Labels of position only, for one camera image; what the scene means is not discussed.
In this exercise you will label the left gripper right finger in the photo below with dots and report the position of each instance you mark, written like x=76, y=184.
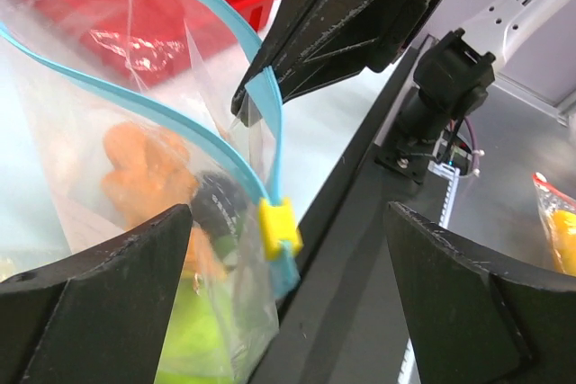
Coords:
x=475, y=315

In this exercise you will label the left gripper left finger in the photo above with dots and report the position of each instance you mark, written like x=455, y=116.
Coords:
x=98, y=316

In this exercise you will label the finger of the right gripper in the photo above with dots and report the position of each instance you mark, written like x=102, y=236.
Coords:
x=299, y=28
x=347, y=53

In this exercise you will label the green toy apple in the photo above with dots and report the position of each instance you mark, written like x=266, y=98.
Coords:
x=194, y=350

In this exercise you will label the orange toy fruit pieces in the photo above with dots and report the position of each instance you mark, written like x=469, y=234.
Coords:
x=150, y=171

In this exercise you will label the dark mangosteen toy front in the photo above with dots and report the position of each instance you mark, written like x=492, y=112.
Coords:
x=217, y=204

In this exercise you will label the blue zipper clear bag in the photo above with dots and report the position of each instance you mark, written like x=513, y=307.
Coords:
x=56, y=106

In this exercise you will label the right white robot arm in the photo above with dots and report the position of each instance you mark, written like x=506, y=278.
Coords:
x=496, y=31

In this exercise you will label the packaged bag on floor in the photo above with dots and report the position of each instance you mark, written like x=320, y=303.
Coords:
x=557, y=213

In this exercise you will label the red plastic tray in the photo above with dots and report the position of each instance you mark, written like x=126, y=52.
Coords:
x=145, y=42

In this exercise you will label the aluminium frame rail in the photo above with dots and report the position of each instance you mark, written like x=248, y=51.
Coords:
x=555, y=100

